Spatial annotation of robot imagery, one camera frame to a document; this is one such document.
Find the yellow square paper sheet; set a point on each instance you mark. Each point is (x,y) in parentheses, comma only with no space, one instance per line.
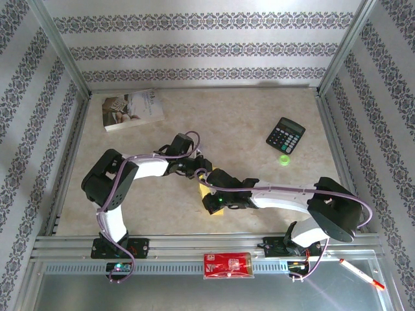
(205,191)

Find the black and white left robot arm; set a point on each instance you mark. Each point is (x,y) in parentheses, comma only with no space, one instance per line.
(107,184)

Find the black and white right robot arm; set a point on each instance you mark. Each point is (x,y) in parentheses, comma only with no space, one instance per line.
(334,210)

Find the sheet metal panel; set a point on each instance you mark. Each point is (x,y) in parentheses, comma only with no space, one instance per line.
(194,294)

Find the red packet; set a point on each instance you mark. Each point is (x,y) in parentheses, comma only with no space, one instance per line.
(228,265)

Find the green tape roll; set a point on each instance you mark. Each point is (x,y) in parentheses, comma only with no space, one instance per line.
(284,160)

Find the paperback book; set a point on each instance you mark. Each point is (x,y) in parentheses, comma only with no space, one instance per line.
(129,108)

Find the black calculator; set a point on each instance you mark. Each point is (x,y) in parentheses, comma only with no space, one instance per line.
(285,134)

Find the circuit board with green light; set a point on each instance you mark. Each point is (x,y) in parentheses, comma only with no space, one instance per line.
(118,267)

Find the red and white pen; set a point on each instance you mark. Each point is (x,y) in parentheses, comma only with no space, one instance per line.
(360,272)

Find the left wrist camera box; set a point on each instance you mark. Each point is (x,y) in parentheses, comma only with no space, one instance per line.
(199,152)

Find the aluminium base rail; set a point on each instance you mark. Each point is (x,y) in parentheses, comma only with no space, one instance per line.
(201,244)

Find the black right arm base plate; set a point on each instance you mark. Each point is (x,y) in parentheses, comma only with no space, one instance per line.
(274,247)

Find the aluminium back rail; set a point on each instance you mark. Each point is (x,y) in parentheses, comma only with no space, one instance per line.
(227,88)

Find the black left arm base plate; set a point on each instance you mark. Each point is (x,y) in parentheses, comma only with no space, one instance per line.
(141,247)

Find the aluminium side rail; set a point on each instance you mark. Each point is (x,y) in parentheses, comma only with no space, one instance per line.
(73,152)
(334,142)

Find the aluminium frame post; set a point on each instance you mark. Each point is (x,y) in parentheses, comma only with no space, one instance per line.
(347,45)
(60,48)

